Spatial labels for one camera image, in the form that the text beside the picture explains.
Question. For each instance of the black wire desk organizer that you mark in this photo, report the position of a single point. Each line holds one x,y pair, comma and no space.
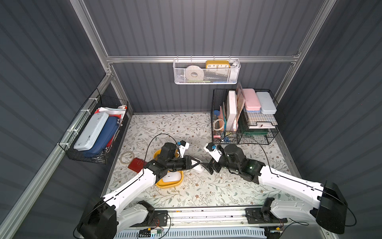
252,128

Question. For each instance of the light blue pencil case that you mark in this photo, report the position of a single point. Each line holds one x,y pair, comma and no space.
267,104

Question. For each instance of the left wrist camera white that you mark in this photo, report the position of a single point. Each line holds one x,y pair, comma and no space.
182,146

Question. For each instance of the white tape roll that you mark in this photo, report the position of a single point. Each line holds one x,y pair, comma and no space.
194,73

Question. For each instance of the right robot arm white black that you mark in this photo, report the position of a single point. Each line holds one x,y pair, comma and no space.
323,203

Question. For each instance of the white rounded mouse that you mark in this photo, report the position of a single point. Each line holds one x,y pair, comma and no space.
199,168

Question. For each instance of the white flat case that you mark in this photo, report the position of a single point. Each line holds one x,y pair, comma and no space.
91,131

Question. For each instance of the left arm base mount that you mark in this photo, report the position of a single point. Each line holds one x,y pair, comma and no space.
155,218

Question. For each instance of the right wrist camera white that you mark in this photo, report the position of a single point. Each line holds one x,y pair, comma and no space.
213,150

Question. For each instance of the pink pencil case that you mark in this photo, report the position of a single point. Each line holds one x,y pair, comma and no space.
252,103

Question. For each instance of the white box upright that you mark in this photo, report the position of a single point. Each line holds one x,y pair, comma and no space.
231,110

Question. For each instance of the navy blue case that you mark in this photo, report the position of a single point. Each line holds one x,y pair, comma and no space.
107,133

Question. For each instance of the yellow plastic storage box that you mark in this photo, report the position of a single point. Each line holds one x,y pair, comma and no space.
162,185

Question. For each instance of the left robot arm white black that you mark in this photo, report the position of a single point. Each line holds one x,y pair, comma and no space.
106,216

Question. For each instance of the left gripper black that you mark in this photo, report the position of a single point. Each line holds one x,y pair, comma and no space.
188,163

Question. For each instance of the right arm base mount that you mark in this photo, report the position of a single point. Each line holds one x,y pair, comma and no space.
256,216

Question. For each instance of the white wire wall basket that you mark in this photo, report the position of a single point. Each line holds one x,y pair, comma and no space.
212,76

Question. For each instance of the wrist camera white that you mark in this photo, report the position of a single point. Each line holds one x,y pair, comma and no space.
213,150
182,146

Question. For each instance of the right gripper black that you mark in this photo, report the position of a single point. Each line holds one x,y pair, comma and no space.
215,163

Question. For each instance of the black wire side basket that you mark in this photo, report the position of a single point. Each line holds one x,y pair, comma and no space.
96,103

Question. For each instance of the yellow clock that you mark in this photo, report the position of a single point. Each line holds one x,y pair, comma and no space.
217,64

